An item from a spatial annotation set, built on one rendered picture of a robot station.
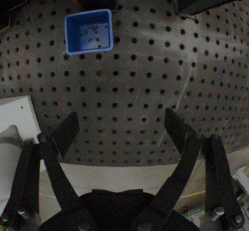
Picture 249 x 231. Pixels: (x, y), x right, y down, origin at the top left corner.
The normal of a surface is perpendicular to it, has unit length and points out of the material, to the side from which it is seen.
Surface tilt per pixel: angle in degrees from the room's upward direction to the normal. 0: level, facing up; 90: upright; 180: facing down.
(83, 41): 0
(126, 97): 0
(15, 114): 43
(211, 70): 0
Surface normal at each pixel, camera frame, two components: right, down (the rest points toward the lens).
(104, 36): 0.04, 0.38
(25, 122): 0.71, 0.25
